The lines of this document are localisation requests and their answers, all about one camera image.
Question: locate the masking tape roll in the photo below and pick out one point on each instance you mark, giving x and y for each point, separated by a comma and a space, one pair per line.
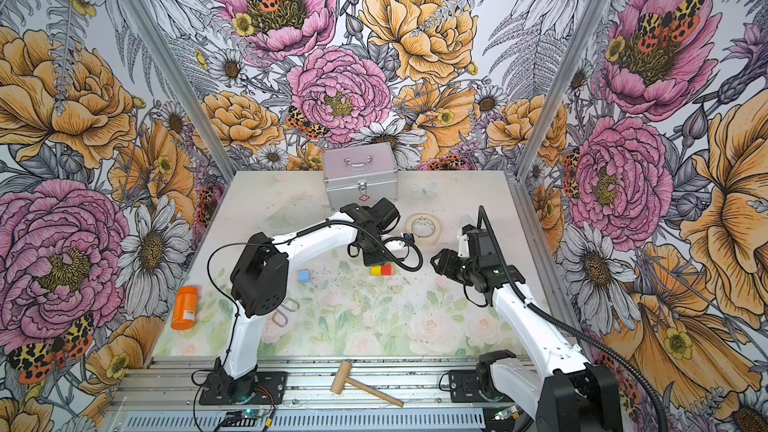
425, 229

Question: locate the left circuit board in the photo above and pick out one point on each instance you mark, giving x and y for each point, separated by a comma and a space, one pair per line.
250, 414

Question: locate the circuit board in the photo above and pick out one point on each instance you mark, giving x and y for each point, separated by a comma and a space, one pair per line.
509, 413
250, 414

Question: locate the wooden mallet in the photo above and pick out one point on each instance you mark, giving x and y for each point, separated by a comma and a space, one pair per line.
342, 378

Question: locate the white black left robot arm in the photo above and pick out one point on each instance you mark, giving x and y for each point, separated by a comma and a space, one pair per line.
259, 281

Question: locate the metal tongs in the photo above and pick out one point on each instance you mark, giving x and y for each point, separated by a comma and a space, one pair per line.
280, 316

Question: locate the light blue wood cube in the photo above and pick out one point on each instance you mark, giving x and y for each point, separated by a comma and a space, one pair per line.
304, 276

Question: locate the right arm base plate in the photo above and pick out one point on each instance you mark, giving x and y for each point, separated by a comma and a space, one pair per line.
464, 387

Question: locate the orange plastic bottle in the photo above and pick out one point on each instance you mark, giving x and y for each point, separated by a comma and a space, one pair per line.
185, 308

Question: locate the aluminium front rail frame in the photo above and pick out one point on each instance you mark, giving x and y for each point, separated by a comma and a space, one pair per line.
165, 397

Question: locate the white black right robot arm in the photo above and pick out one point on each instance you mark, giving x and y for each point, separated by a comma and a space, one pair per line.
563, 391

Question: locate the right circuit board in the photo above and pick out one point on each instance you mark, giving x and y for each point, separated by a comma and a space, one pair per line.
509, 413

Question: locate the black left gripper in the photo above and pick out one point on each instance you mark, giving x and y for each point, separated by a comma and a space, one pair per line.
378, 258

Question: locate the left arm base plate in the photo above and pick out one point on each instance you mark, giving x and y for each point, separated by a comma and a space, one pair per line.
270, 389

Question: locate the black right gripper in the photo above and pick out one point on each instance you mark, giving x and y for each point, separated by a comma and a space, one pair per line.
446, 262

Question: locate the silver pink metal case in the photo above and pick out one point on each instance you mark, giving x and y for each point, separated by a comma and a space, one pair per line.
361, 175

